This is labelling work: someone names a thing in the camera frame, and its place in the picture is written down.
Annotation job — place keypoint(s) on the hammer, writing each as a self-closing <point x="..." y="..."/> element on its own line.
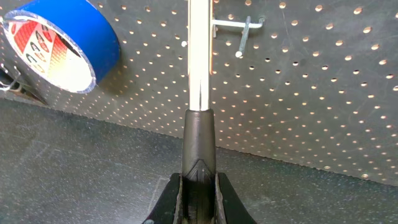
<point x="199" y="140"/>

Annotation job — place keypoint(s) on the metal hook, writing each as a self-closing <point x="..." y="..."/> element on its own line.
<point x="7" y="82"/>
<point x="239" y="24"/>

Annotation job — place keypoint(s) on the roll of blue tape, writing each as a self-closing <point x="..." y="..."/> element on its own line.
<point x="84" y="28"/>

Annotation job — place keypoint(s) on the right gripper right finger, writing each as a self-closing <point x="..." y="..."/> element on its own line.
<point x="231" y="202"/>

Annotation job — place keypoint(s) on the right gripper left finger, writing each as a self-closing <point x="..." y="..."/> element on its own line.
<point x="164" y="202"/>

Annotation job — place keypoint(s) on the black pegboard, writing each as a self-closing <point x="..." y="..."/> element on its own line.
<point x="295" y="93"/>

